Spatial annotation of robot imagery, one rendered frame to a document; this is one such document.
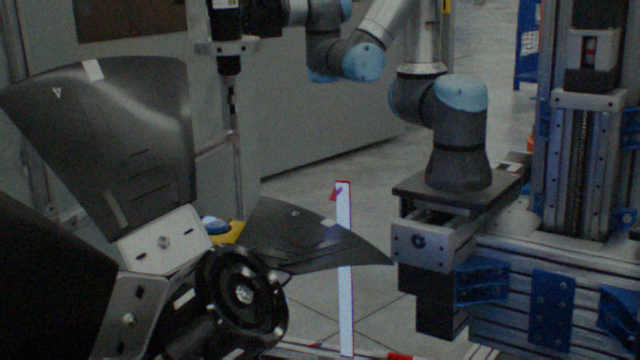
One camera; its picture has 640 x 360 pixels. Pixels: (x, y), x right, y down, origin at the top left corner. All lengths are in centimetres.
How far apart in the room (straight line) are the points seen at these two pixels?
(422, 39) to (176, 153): 89
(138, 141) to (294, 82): 404
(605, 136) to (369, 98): 401
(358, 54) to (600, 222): 64
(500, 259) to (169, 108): 90
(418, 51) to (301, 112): 336
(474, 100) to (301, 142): 353
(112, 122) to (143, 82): 7
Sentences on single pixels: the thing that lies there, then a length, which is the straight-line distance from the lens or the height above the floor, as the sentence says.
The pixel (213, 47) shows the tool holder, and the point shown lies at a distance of 70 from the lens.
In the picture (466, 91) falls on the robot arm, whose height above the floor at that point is 125.
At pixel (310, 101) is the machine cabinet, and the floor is 51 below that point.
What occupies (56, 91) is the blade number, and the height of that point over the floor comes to 140.
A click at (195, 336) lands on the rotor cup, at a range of 67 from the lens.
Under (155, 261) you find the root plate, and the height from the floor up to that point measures 124.
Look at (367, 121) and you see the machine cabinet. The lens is 541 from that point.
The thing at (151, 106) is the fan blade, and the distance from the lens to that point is 83.
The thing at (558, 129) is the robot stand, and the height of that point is 117.
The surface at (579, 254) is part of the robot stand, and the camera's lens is 147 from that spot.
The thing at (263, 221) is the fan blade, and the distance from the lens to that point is 97.
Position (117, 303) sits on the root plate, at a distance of 67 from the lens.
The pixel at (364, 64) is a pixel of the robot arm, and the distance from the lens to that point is 130.
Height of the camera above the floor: 155
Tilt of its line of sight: 19 degrees down
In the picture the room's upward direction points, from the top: 2 degrees counter-clockwise
